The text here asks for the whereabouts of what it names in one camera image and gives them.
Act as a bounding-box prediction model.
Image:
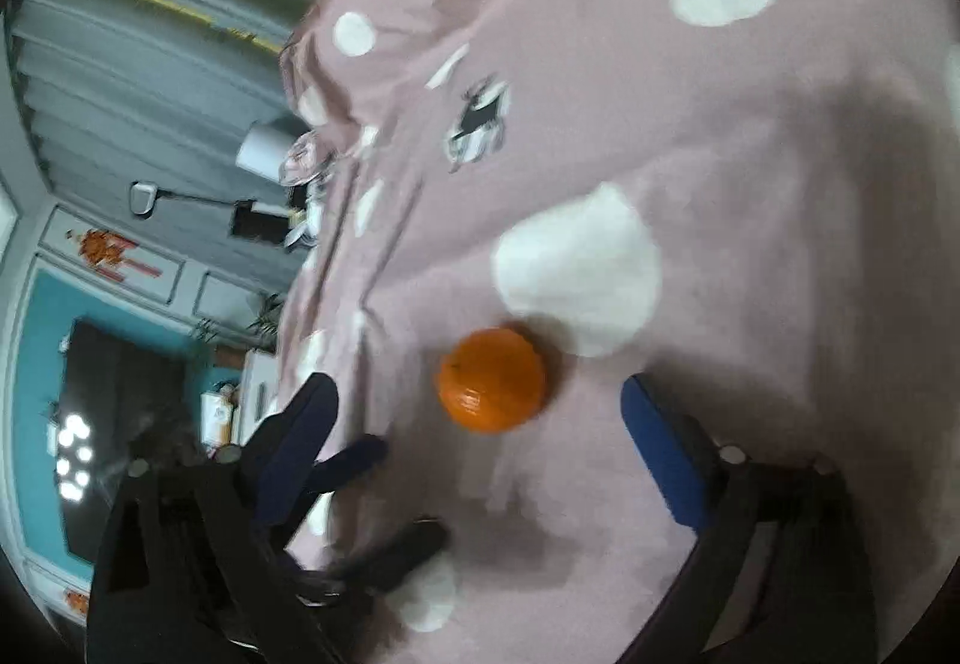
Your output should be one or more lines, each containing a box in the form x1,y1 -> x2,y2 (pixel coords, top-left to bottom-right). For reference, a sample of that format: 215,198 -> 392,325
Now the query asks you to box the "dark television screen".
54,317 -> 190,561

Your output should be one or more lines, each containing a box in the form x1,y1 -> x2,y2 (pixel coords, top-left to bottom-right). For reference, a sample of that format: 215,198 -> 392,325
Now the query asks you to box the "white cabinet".
234,349 -> 284,446

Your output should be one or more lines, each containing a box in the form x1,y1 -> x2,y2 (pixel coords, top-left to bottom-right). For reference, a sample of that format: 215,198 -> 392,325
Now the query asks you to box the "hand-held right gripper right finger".
619,373 -> 878,664

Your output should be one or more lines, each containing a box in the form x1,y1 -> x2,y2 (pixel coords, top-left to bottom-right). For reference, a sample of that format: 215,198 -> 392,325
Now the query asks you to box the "crumpled pink cloth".
279,134 -> 332,187

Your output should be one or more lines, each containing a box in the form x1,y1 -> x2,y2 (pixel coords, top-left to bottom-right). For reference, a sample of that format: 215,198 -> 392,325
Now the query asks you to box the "black box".
228,199 -> 291,244

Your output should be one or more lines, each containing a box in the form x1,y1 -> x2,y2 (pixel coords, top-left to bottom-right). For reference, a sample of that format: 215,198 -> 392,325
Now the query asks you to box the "pink polka dot blanket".
274,0 -> 960,664

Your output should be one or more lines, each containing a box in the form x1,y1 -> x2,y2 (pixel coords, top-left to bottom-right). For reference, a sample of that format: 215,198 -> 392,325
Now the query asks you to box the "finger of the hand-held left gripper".
304,433 -> 391,498
296,518 -> 452,606

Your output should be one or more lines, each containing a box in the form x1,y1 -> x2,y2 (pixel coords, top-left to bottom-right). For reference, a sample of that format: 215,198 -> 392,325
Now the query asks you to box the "potted green plant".
241,292 -> 287,344

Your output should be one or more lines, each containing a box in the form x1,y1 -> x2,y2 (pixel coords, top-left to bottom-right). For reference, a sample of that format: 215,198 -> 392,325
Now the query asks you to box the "grey curtain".
6,0 -> 355,309

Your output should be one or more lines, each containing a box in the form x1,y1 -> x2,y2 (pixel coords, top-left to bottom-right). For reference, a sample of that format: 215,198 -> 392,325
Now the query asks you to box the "black vacuum cleaner handle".
129,181 -> 242,215

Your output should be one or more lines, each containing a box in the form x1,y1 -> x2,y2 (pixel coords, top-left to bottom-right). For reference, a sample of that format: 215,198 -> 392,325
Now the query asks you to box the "orange mandarin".
436,326 -> 548,434

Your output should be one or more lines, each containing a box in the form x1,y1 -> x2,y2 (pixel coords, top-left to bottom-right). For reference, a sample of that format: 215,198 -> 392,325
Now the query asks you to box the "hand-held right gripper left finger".
86,371 -> 342,664

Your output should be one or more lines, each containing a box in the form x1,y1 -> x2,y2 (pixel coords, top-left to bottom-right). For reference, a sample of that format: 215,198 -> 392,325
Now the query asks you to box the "red wall ornament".
66,227 -> 163,280

